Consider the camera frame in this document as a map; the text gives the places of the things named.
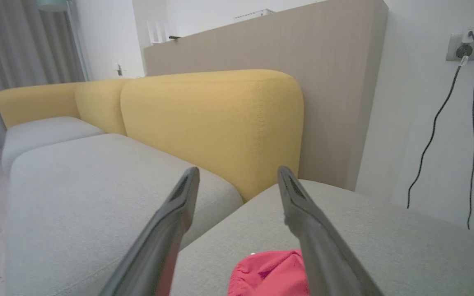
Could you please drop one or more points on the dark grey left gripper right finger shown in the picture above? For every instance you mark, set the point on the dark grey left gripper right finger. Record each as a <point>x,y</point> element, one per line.
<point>327,263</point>

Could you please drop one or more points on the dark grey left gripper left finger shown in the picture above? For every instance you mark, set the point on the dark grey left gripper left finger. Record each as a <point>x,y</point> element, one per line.
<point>159,255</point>

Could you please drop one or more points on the red shorts with white stripe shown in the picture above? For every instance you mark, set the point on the red shorts with white stripe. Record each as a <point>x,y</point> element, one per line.
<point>266,275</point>

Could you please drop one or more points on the yellow sofa backrest cushion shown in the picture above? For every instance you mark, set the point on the yellow sofa backrest cushion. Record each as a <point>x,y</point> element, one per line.
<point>97,102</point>
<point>212,123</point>
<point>35,102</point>

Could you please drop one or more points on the beige wooden partition cabinet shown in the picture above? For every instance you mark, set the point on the beige wooden partition cabinet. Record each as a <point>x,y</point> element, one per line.
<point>323,61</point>

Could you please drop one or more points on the white antenna device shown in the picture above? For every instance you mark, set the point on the white antenna device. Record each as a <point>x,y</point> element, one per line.
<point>156,33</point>

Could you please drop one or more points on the grey curtain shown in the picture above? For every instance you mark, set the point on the grey curtain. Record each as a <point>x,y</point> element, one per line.
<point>6,49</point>

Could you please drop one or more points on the white flat router box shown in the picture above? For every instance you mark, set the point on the white flat router box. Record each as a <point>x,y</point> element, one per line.
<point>257,14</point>

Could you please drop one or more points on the white charger plug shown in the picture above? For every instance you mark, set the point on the white charger plug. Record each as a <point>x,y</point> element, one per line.
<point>466,37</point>

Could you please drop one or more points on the grey wall socket plate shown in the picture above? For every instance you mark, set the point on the grey wall socket plate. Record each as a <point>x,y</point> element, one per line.
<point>453,41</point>

